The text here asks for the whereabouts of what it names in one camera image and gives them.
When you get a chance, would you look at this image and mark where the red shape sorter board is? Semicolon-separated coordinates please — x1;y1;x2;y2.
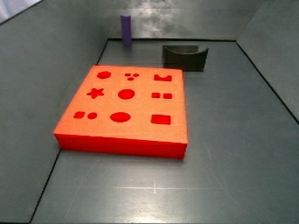
53;66;188;159

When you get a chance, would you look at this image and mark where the black curved block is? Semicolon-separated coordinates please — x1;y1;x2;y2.
162;45;209;72

